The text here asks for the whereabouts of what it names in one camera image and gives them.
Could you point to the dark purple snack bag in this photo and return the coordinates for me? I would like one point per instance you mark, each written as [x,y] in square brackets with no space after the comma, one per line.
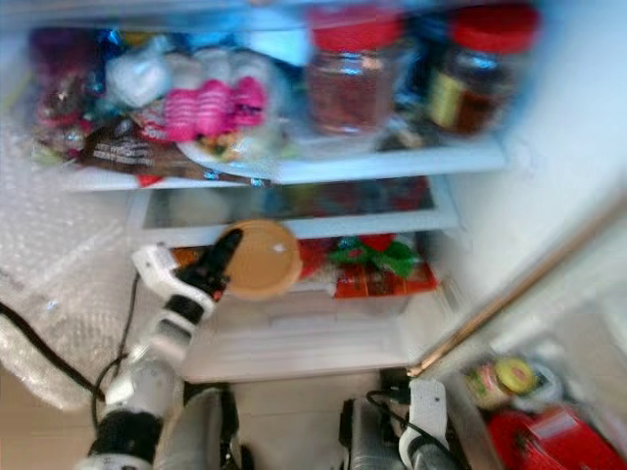
[59,73]

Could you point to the clear bubble wrap sheet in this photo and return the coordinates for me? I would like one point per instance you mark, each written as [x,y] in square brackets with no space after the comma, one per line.
[59,245]

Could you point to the white fridge shelf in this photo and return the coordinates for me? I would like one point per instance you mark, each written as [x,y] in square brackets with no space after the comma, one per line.
[382,162]

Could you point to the red lid jar yellow label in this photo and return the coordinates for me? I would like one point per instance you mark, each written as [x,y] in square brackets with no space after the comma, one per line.
[480,93]

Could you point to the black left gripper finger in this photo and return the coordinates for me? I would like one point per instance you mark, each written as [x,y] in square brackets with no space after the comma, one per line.
[223,257]

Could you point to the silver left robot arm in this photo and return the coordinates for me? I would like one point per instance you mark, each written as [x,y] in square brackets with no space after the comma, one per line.
[152,382]

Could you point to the black glass door fridge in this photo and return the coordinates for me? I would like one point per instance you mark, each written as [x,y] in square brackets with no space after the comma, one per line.
[539,196]

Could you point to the brown flat packet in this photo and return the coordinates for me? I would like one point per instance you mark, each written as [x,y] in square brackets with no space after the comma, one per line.
[127,152]

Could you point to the tan round plastic container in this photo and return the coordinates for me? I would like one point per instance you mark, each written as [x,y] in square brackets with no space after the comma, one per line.
[265,259]

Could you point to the grey left robot leg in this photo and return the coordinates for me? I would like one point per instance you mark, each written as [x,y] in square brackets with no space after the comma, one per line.
[196,436]

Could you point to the red lid jar brown contents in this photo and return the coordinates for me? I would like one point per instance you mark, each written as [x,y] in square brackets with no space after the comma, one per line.
[358,93]

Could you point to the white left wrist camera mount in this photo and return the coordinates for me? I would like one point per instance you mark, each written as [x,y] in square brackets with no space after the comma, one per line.
[157,269]

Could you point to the clear fridge drawer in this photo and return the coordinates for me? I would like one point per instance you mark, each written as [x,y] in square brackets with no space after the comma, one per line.
[353,223]

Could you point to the white plastic bag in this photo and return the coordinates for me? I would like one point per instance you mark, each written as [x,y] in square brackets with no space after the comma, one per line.
[142,78]

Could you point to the green red food package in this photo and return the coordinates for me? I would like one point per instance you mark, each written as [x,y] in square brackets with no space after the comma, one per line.
[382,257]

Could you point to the pink white snack bag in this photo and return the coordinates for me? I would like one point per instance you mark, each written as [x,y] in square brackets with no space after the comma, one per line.
[216,108]

